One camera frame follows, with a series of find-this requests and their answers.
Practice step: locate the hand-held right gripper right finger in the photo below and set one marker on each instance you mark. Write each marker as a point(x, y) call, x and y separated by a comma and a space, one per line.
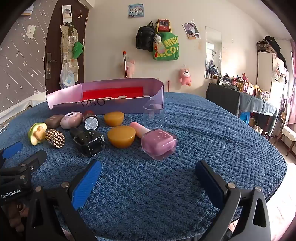
point(208, 180)

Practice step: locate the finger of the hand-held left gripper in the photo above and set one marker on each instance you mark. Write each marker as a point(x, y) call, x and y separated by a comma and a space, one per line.
point(12, 149)
point(34, 160)

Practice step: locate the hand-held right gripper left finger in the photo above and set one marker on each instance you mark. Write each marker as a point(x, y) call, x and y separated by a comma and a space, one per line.
point(86, 183)

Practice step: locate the green avocado toy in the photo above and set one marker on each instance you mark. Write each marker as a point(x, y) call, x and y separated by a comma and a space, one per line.
point(34, 135)

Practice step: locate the gold studded cylinder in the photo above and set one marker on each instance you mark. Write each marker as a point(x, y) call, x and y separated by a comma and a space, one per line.
point(55, 139)

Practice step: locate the brown oval stone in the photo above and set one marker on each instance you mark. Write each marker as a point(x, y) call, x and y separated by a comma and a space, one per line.
point(54, 121)

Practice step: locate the pink oval case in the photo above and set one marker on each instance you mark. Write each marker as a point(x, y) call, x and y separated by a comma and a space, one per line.
point(70, 120)

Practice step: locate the orange round soap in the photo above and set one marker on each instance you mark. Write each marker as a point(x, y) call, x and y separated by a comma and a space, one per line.
point(121, 138)
point(113, 119)

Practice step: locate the glitter bottle with red cap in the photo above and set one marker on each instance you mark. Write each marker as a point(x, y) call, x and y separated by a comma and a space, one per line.
point(90, 122)

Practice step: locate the pink nail polish bottle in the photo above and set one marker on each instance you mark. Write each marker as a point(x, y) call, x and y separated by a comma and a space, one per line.
point(158, 143)

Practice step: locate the clear plastic cup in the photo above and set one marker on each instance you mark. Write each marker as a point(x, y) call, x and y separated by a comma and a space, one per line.
point(153, 115)

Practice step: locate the purple cardboard box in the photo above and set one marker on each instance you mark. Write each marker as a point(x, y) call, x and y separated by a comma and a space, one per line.
point(129, 105)

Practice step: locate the person's left hand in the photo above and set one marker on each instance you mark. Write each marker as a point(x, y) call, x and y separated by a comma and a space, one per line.
point(15, 214)

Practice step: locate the white plastic sheet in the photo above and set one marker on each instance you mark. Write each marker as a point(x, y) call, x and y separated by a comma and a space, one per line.
point(20, 104)

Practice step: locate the blue textured blanket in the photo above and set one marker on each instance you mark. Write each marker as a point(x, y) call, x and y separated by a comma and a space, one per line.
point(150, 197)

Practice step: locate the blue stool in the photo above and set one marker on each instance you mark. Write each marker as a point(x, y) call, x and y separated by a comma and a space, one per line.
point(245, 117)

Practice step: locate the white plastic bag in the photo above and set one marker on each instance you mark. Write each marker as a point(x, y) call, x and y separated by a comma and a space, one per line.
point(67, 78)

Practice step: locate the grey-blue tablecloth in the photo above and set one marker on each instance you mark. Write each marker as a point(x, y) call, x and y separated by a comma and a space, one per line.
point(254, 104)

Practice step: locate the white chair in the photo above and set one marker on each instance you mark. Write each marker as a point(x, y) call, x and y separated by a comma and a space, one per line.
point(289, 134)

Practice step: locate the red paper liner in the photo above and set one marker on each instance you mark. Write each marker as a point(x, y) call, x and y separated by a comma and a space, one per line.
point(111, 92)

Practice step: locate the row of bottles and figurines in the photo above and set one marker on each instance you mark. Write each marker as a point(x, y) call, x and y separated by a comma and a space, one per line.
point(240, 84)

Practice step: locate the pink plush bear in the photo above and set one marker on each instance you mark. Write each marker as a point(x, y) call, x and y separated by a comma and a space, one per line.
point(185, 76)

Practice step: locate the brown door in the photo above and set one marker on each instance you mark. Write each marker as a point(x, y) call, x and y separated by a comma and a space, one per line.
point(53, 46)

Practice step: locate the green plush toy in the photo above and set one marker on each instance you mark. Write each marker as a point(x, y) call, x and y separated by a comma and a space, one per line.
point(77, 48)

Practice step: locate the pink curtain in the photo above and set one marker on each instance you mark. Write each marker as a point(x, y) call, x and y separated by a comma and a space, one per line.
point(293, 97)

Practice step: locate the hanging pocket organiser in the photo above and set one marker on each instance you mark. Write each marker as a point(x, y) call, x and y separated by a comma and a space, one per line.
point(67, 41)

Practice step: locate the stick with orange tip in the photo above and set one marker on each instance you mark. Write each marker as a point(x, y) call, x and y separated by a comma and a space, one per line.
point(125, 67)

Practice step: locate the pink plush pig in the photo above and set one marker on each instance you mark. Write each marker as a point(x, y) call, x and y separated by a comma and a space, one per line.
point(131, 68)

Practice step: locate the white wardrobe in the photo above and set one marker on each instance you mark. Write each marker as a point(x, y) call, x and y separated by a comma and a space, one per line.
point(264, 69)

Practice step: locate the green tote bag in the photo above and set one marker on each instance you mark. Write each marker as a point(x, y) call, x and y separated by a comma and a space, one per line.
point(167, 51)

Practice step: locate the photo on door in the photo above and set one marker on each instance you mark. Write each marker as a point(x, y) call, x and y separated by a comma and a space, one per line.
point(67, 14)

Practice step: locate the leopard print box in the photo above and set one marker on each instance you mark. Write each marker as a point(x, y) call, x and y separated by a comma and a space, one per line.
point(266, 46)

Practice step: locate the black bag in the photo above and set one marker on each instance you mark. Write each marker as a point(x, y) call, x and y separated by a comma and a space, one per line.
point(274, 41)

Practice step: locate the black backpack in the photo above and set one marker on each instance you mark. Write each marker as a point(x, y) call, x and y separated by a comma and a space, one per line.
point(144, 37)

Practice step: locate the red bag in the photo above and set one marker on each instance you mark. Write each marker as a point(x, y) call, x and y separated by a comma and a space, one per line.
point(163, 25)

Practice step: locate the wall mirror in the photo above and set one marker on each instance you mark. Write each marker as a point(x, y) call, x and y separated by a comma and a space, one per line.
point(212, 46)

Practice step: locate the photo wall poster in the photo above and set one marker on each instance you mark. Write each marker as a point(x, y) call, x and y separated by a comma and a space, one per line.
point(191, 30)

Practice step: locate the blue wall poster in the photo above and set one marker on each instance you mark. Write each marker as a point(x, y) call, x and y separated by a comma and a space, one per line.
point(135, 10)

